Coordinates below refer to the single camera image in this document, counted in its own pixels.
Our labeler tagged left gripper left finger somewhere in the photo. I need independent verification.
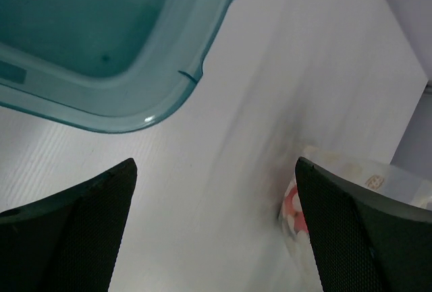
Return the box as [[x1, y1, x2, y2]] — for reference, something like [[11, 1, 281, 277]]
[[1, 158, 137, 291]]

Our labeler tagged teal plastic tray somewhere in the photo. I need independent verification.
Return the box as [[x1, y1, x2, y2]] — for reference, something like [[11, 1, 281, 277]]
[[1, 0, 233, 134]]

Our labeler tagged clear zip top bag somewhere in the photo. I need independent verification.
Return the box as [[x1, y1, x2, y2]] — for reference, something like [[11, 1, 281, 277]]
[[279, 146, 431, 277]]

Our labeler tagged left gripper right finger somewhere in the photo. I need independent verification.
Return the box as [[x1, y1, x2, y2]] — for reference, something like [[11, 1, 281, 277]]
[[295, 157, 431, 291]]

